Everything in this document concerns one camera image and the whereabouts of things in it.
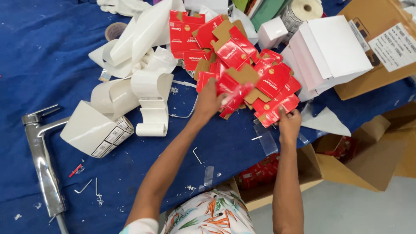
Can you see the person's left hand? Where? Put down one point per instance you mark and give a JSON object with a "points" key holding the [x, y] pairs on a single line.
{"points": [[206, 102]]}

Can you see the person's right hand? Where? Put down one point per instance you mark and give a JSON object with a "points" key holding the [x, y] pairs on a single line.
{"points": [[290, 126]]}

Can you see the person's left fingers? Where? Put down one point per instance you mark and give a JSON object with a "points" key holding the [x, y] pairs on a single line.
{"points": [[212, 86]]}

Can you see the person's right fingers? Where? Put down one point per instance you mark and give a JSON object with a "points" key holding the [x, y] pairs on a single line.
{"points": [[289, 114]]}

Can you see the red carton brown flap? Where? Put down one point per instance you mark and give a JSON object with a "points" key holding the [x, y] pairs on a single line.
{"points": [[276, 109]]}

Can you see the blurred red carton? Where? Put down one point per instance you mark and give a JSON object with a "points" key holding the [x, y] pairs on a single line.
{"points": [[236, 97]]}

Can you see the clear tape strip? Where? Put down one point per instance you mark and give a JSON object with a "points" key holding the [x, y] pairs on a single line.
{"points": [[267, 139], [208, 177]]}

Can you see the white triangular paper piece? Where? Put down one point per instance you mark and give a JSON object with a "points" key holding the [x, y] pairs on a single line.
{"points": [[325, 123]]}

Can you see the pile of red flat cartons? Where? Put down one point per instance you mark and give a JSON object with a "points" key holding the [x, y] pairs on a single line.
{"points": [[234, 52]]}

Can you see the curled white backing paper strip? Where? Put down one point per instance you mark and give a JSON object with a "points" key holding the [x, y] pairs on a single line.
{"points": [[152, 97]]}

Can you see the group of red packed boxes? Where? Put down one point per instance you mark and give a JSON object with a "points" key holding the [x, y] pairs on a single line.
{"points": [[260, 172]]}

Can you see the stack of white flat boxes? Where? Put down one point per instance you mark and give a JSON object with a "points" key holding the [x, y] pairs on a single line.
{"points": [[328, 55]]}

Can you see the silver allen key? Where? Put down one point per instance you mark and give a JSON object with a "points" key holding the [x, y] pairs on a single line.
{"points": [[83, 187], [97, 188], [197, 156]]}

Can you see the small white cube box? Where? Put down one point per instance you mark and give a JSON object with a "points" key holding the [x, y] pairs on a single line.
{"points": [[271, 32]]}

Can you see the open cardboard carton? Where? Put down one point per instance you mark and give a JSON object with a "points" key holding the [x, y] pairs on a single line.
{"points": [[357, 159]]}

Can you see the long white backing paper strip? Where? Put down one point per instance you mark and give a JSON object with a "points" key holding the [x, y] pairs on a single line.
{"points": [[143, 39]]}

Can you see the green box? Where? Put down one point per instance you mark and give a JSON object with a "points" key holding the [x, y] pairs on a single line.
{"points": [[266, 12]]}

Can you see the roll of printed labels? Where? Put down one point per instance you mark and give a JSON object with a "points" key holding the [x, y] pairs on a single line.
{"points": [[300, 13]]}

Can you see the brown tape roll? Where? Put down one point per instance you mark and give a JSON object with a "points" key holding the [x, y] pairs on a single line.
{"points": [[115, 30]]}

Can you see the plain cardboard box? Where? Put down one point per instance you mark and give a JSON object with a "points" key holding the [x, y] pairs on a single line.
{"points": [[403, 139]]}

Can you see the white cloth gloves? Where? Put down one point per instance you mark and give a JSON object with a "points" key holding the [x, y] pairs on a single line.
{"points": [[122, 6]]}

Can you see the large cardboard box white label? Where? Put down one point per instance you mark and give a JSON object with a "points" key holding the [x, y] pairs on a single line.
{"points": [[386, 42]]}

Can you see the printed label sheet strip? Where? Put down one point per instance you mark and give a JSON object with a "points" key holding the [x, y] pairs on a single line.
{"points": [[94, 133]]}

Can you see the floral shirt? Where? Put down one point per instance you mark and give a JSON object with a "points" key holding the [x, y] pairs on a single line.
{"points": [[208, 214]]}

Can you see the small red plastic piece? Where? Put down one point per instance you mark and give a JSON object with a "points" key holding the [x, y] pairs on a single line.
{"points": [[75, 171]]}

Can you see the blue table cloth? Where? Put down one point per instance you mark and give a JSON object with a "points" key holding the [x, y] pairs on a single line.
{"points": [[48, 65]]}

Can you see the chrome faucet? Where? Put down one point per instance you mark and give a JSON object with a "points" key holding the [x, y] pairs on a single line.
{"points": [[44, 162]]}

